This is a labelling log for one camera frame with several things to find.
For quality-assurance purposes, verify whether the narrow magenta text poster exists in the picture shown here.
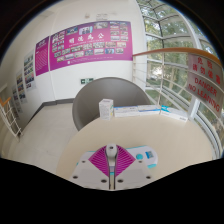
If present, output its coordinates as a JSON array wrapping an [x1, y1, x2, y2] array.
[[34, 35, 51, 77]]

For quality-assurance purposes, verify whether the white-framed glass window wall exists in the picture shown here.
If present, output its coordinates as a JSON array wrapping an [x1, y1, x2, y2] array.
[[135, 0, 224, 158]]

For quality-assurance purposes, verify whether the white railing with wooden handrail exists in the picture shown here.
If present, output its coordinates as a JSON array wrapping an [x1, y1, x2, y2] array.
[[132, 46, 224, 158]]

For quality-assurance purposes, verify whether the grey round shell chair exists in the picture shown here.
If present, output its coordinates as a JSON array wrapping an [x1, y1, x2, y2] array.
[[71, 77, 152, 132]]

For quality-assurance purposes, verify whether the white stair railing wooden handrail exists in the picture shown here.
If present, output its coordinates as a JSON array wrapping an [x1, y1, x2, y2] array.
[[0, 96, 23, 138]]

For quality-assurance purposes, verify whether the white and teal power strip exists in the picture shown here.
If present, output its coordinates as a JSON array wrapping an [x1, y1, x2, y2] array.
[[75, 144, 159, 170]]

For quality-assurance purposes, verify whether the red-lettered danger sign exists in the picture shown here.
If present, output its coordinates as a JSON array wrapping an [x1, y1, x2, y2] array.
[[185, 53, 224, 118]]

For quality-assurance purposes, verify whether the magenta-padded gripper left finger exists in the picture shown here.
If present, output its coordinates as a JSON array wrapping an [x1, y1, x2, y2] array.
[[70, 146, 111, 191]]

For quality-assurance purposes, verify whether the green exit sign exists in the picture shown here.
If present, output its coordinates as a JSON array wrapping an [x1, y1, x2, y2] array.
[[79, 77, 95, 85]]

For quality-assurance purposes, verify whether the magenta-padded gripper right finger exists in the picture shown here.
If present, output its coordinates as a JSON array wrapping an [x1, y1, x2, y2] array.
[[114, 145, 158, 191]]

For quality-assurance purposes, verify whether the large magenta photo poster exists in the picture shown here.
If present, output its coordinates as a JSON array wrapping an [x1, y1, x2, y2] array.
[[49, 20, 134, 72]]

